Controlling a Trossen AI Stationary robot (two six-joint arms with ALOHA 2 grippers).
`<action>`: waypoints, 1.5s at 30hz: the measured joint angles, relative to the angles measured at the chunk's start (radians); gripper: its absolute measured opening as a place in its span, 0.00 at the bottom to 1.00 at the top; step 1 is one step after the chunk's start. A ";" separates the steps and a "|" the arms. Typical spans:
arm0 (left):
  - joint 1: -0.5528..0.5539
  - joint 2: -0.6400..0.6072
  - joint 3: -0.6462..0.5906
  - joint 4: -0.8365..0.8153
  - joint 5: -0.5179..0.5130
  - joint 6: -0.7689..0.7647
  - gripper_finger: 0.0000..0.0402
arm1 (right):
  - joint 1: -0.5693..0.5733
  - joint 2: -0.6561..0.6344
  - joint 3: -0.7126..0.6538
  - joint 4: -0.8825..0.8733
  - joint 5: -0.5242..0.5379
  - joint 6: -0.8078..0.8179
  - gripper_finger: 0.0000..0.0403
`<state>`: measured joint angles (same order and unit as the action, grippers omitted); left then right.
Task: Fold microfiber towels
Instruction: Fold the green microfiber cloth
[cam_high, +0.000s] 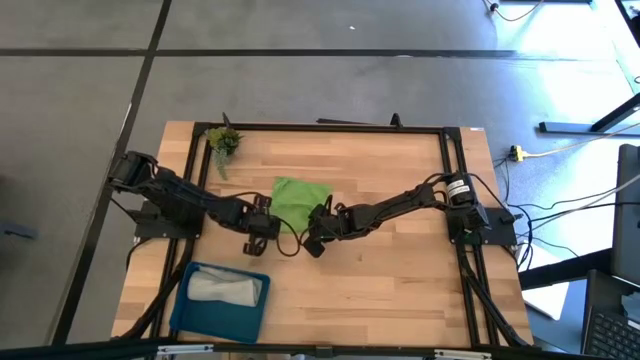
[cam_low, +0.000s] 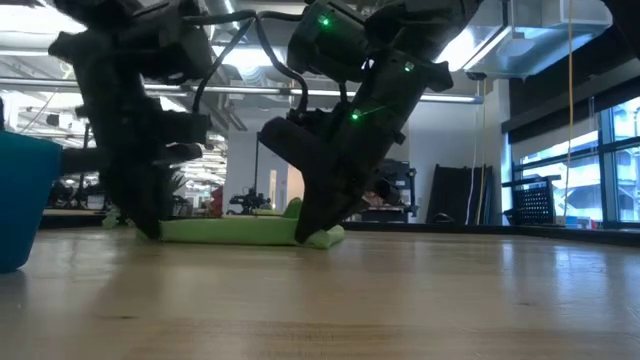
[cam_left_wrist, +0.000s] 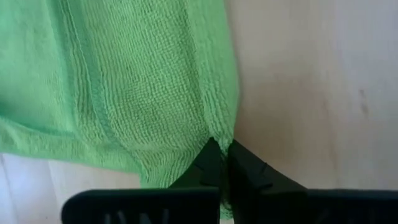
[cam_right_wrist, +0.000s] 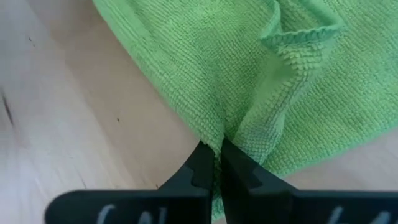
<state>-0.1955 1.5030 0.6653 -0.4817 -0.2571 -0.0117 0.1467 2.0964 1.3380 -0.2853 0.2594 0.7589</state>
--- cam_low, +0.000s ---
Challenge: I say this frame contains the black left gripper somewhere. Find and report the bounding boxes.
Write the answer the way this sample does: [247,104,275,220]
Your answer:
[62,82,211,240]

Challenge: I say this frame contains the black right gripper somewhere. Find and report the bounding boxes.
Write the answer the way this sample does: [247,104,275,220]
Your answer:
[257,52,454,245]

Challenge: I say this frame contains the green microfiber towel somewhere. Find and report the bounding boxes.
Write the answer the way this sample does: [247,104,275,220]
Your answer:
[158,197,347,251]

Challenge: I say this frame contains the potted artificial green plant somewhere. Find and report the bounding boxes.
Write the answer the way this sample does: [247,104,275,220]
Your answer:
[101,169,187,230]

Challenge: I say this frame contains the white door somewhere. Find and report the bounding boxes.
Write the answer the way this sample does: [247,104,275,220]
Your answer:
[285,164,306,217]

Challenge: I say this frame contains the black monitor on stand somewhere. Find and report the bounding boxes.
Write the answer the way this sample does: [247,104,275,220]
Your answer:
[374,158,419,222]

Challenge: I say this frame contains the black leaning panel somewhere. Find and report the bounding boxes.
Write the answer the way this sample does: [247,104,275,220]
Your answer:
[430,163,495,222]

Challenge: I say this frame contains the teal plastic bin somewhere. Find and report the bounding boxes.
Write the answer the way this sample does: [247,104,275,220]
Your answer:
[0,130,64,275]

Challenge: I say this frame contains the long ceiling light bar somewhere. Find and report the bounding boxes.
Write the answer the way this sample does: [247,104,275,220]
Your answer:
[0,76,485,105]

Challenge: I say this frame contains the black perforated cart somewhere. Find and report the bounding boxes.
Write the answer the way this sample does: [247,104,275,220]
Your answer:
[501,174,562,225]

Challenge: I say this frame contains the black metal table frame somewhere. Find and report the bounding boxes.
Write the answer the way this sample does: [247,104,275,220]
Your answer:
[39,213,640,249]

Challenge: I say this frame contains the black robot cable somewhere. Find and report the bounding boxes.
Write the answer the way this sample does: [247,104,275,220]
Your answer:
[182,8,310,116]

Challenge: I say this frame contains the silver rectangular air duct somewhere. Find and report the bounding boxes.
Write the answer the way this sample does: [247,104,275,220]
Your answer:
[434,0,614,80]

